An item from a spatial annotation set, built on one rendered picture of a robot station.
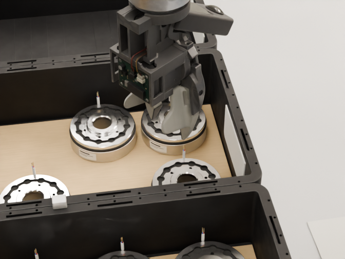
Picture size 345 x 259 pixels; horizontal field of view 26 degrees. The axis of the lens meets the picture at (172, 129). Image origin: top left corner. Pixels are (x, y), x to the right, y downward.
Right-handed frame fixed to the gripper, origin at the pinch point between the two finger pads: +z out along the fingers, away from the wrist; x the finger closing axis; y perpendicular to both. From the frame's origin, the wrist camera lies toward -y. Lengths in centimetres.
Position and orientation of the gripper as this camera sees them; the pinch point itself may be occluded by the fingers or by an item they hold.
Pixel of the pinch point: (172, 118)
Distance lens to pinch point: 100.4
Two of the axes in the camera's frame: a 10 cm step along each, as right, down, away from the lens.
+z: 0.0, 7.3, 6.8
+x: 7.2, 4.7, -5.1
